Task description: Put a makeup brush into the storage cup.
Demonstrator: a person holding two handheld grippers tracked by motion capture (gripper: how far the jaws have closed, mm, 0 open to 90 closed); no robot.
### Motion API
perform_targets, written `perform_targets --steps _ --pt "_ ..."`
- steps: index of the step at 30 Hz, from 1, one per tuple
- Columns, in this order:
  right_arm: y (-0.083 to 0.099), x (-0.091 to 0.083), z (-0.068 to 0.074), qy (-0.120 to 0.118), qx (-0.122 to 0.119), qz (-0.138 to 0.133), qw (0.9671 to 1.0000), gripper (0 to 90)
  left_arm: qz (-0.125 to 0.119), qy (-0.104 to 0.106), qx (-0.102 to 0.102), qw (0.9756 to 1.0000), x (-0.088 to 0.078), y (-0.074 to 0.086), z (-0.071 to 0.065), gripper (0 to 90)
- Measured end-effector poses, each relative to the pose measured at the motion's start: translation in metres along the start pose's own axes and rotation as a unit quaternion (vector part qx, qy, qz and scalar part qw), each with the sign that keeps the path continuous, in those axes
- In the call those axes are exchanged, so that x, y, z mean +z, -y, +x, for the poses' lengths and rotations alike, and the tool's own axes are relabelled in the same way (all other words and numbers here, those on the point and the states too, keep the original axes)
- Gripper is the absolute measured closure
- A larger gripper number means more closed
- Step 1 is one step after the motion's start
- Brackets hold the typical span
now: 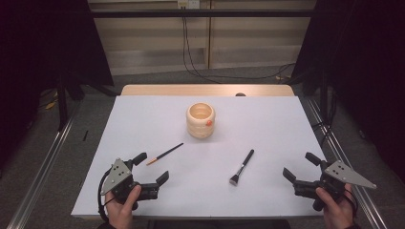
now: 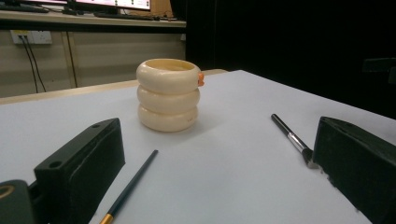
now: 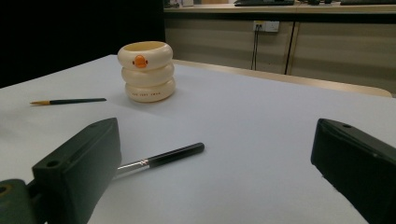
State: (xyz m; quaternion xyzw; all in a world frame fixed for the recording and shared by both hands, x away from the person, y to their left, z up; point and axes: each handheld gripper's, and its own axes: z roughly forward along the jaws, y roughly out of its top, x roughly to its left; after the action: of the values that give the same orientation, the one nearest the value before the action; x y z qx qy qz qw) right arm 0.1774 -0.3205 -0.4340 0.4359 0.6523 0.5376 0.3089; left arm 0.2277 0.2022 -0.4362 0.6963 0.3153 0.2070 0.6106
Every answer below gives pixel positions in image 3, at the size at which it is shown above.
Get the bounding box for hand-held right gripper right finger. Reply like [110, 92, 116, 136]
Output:
[310, 118, 396, 224]

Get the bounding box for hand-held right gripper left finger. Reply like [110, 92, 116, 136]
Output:
[32, 117, 122, 224]

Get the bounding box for thin dark-handled gold-tipped brush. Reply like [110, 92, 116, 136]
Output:
[29, 97, 107, 106]

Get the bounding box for black powder brush silver ferrule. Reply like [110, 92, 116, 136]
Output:
[116, 142, 205, 176]

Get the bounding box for cream ringed duck brush holder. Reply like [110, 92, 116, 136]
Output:
[117, 40, 177, 104]

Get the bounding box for black curtain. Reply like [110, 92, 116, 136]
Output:
[0, 0, 166, 89]

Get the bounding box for black keyboard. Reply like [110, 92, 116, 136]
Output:
[339, 0, 396, 6]
[233, 0, 295, 7]

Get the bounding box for beige counter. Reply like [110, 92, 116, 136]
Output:
[163, 2, 396, 23]

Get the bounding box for black power cable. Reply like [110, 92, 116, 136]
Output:
[250, 24, 257, 71]
[254, 24, 260, 71]

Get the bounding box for white wall socket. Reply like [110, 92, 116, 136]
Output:
[253, 21, 280, 33]

